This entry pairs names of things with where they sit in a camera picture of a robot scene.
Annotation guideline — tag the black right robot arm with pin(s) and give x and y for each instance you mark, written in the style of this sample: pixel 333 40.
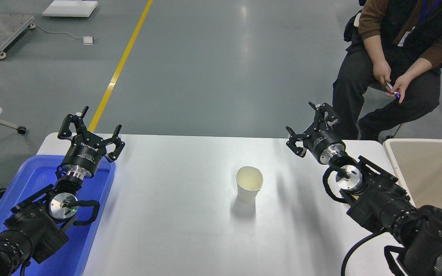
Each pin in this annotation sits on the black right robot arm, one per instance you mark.
pixel 382 195

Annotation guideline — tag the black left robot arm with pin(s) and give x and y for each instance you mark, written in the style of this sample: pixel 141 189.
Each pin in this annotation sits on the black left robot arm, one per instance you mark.
pixel 33 230

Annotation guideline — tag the blue and white pen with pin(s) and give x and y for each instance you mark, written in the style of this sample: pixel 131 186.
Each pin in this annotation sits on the blue and white pen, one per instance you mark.
pixel 396 94

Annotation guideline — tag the person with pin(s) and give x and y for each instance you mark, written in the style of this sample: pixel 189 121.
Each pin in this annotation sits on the person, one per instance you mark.
pixel 416 30

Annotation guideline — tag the person's right hand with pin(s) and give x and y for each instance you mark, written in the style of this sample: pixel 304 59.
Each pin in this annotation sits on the person's right hand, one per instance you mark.
pixel 381 73

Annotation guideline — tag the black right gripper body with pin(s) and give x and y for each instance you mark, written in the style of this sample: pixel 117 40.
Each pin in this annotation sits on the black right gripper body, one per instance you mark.
pixel 320 142

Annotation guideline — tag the metal frame cart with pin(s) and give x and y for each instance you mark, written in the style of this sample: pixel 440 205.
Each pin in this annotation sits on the metal frame cart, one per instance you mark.
pixel 14 27

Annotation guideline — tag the small white floor box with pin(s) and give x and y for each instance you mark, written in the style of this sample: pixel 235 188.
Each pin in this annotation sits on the small white floor box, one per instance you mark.
pixel 88 40

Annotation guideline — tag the white flat floor platform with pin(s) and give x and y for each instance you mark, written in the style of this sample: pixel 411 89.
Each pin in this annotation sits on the white flat floor platform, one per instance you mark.
pixel 69 8

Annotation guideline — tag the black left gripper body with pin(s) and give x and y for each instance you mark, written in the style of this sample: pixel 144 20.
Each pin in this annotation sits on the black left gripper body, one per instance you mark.
pixel 84 151

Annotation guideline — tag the blue plastic tray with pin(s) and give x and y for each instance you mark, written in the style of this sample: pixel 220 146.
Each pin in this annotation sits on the blue plastic tray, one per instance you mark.
pixel 37 176

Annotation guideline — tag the white paper cup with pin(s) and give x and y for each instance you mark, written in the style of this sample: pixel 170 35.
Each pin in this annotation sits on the white paper cup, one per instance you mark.
pixel 248 193

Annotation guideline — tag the person's left hand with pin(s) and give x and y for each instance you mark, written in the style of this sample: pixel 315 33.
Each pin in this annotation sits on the person's left hand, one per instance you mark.
pixel 402 84

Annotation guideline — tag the large pale bin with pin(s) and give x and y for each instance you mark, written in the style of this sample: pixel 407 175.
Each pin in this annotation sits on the large pale bin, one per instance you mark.
pixel 432 172

